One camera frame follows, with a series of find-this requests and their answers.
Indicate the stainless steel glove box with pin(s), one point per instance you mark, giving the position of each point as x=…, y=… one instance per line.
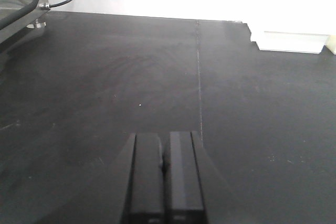
x=17, y=14

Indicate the middle white storage bin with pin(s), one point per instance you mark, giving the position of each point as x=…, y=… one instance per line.
x=331, y=43

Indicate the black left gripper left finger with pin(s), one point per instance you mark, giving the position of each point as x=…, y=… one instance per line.
x=145, y=196

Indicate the white storage bin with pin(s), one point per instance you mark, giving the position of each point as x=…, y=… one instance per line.
x=284, y=38
x=331, y=43

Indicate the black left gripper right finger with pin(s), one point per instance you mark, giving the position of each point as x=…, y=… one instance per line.
x=184, y=201

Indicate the left white storage bin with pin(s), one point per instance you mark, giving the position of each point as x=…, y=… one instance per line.
x=284, y=38

